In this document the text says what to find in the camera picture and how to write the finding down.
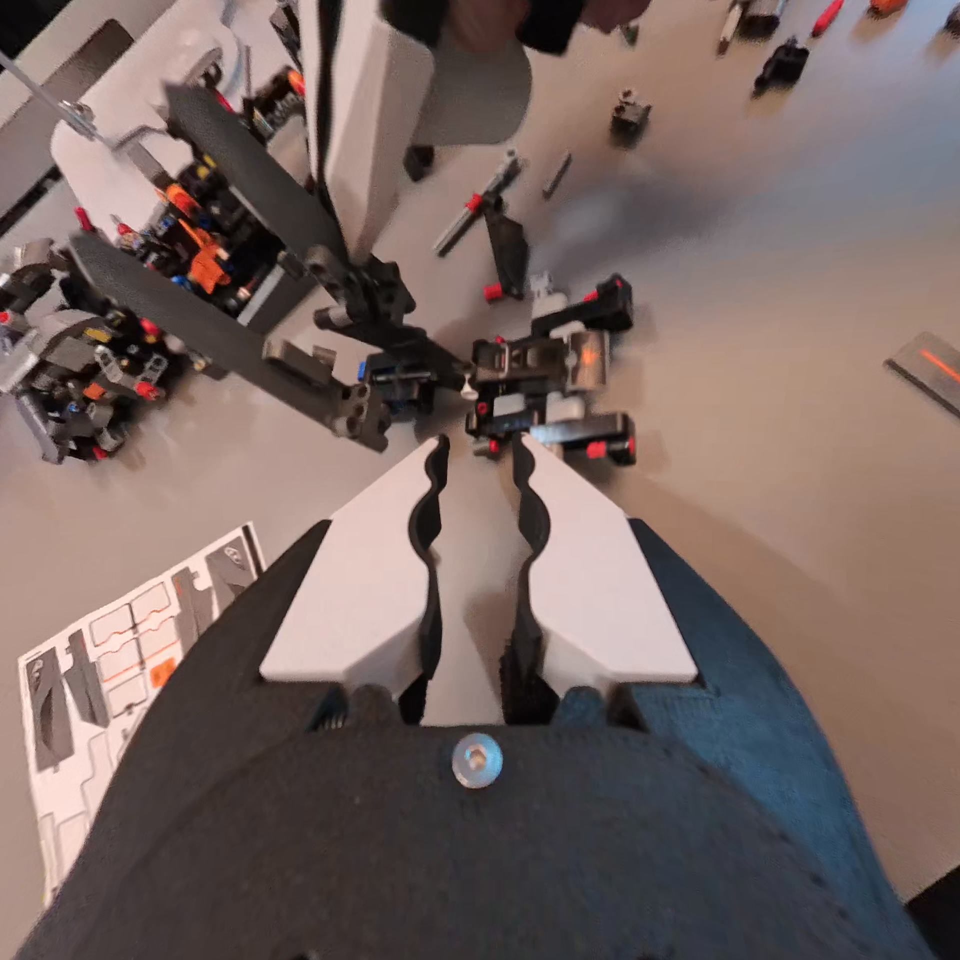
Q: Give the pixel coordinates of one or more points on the dark lego tile red line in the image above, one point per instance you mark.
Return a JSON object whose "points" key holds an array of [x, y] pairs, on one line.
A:
{"points": [[926, 371]]}

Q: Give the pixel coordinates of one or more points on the person's right hand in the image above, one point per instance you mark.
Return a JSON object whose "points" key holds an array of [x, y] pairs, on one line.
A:
{"points": [[487, 22]]}

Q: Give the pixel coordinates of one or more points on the black lego connector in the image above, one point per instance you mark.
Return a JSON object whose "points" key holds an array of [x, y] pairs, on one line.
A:
{"points": [[780, 64]]}

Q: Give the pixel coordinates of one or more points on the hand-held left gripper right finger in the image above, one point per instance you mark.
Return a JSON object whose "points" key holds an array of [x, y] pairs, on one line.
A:
{"points": [[600, 600]]}

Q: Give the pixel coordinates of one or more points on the black grey lego frame assembly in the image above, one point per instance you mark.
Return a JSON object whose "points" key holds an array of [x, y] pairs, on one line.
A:
{"points": [[375, 300]]}

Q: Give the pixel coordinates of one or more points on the grey lego axle piece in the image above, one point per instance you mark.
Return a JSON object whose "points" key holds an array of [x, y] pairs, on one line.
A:
{"points": [[746, 19]]}

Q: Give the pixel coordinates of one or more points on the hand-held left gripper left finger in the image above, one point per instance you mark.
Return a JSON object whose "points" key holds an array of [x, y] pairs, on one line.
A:
{"points": [[352, 600]]}

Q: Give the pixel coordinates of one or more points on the orange lego piece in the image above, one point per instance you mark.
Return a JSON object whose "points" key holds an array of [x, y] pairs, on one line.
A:
{"points": [[889, 6]]}

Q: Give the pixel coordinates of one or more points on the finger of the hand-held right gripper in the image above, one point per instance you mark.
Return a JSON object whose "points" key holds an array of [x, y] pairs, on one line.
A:
{"points": [[309, 75], [375, 112]]}

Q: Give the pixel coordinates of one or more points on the small black lego piece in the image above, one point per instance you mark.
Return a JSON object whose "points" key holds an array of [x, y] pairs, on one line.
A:
{"points": [[420, 161]]}

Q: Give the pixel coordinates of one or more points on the white book stand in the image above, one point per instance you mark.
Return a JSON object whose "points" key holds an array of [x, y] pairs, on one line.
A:
{"points": [[75, 157]]}

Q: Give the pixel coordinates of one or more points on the white sticker sheet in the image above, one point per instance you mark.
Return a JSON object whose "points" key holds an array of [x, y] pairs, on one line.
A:
{"points": [[97, 675]]}

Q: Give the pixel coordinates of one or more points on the grey axle with red pin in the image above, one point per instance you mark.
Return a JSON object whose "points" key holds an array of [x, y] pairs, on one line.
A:
{"points": [[471, 206]]}

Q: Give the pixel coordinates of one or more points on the large lego car chassis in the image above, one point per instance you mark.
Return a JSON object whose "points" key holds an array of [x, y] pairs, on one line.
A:
{"points": [[90, 360]]}

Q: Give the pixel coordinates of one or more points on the dark lego panel red pin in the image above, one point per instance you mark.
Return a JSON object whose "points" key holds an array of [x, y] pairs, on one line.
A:
{"points": [[506, 251]]}

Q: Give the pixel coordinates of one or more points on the small grey lego bar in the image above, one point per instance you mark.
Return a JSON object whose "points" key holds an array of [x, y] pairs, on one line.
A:
{"points": [[557, 176]]}

